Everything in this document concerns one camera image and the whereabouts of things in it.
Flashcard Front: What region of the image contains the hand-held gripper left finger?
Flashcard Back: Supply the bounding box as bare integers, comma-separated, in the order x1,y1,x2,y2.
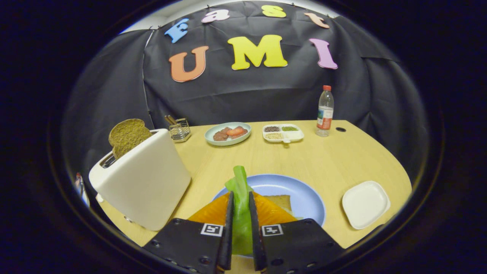
143,191,234,274

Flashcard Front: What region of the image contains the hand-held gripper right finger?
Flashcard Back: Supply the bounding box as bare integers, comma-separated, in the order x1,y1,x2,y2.
249,191,345,274

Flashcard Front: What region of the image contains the green lettuce leaf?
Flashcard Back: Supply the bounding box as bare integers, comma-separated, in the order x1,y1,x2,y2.
224,166,255,255

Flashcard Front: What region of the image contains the brown bread slice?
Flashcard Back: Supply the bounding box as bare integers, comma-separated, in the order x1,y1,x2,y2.
108,118,153,159

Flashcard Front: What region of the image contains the square toast slice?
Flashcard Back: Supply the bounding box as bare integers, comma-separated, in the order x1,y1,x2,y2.
263,194,293,213

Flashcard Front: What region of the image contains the blue round plate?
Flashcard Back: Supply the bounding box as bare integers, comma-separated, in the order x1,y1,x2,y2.
212,174,326,227

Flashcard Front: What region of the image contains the white toaster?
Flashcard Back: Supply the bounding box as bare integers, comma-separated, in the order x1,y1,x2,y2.
88,129,191,231

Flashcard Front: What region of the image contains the pale green round plate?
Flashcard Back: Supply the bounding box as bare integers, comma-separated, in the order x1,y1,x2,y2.
204,122,252,147

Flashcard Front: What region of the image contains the white divided seed dish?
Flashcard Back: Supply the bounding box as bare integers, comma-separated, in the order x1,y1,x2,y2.
262,124,304,144

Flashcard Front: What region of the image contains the white square plate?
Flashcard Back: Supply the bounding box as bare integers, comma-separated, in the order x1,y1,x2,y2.
342,180,391,230

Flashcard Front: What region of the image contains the clear bottle red cap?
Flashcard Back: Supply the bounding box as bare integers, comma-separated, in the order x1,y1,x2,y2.
316,85,334,137

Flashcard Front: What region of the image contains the black backdrop cloth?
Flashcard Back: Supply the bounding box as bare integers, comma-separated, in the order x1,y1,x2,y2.
63,0,428,183

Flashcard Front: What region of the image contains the metal wire basket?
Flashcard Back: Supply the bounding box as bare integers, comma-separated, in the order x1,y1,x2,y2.
164,115,192,143

